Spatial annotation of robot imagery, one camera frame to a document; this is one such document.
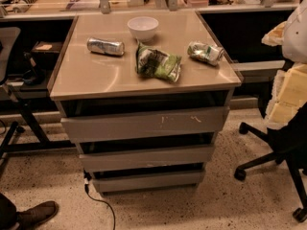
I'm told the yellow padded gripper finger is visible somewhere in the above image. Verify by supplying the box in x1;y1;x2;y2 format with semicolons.
265;63;307;128

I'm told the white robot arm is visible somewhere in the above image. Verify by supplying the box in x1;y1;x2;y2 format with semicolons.
261;0;307;129

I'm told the grey top drawer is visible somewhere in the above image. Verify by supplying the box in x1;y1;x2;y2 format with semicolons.
61;106;229;143

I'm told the beige top drawer cabinet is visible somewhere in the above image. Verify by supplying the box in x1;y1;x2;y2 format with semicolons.
50;11;241;194

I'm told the black office chair right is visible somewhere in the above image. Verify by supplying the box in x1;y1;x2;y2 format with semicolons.
234;103;307;222

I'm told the green chip bag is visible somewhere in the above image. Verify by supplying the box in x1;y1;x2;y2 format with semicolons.
135;42;181;82

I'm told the white bowl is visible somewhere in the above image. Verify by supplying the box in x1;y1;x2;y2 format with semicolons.
128;16;159;42

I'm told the silver soda can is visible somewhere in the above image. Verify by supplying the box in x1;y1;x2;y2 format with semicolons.
87;37;125;57

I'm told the black box under desk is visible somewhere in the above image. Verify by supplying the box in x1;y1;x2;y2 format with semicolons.
31;41;62;67

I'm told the brown shoe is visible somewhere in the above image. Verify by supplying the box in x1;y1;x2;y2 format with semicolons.
17;200;59;230

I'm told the black coiled tool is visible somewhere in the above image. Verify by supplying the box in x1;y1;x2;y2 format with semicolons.
12;0;37;12

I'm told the grey office chair left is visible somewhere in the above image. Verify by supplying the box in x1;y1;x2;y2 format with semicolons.
0;27;21;165

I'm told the black cable on floor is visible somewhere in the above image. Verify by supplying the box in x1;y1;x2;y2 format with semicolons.
83;172;117;230

